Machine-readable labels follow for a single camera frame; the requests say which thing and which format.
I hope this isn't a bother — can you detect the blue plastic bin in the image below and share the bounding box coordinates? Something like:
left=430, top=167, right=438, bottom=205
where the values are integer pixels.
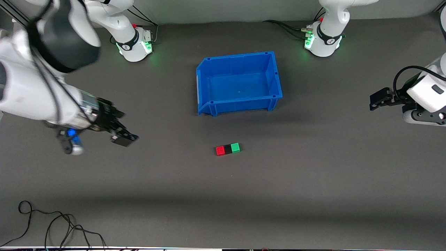
left=196, top=51, right=283, bottom=117

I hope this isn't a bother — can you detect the black left arm wrist cable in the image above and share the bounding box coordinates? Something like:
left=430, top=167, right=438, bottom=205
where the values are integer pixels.
left=393, top=65, right=437, bottom=102

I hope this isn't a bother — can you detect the black arm wrist cable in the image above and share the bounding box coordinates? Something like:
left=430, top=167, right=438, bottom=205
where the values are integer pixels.
left=33, top=0, right=96, bottom=123
left=393, top=65, right=437, bottom=102

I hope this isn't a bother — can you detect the black right arm wrist cable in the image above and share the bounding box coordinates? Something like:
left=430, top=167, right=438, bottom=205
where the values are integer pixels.
left=33, top=0, right=96, bottom=123

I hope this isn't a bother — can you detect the black right arm base cable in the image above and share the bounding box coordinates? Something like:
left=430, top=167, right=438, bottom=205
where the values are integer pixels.
left=127, top=6, right=159, bottom=45

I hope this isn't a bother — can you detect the black arm base cable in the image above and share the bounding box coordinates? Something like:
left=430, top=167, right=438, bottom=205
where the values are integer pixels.
left=263, top=6, right=326, bottom=39
left=127, top=6, right=159, bottom=45

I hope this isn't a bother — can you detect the thin black loose cable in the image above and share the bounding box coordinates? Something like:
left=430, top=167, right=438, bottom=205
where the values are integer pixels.
left=0, top=200, right=107, bottom=251

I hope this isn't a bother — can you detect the black left arm base cable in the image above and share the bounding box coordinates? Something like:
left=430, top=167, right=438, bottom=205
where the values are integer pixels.
left=263, top=6, right=326, bottom=39

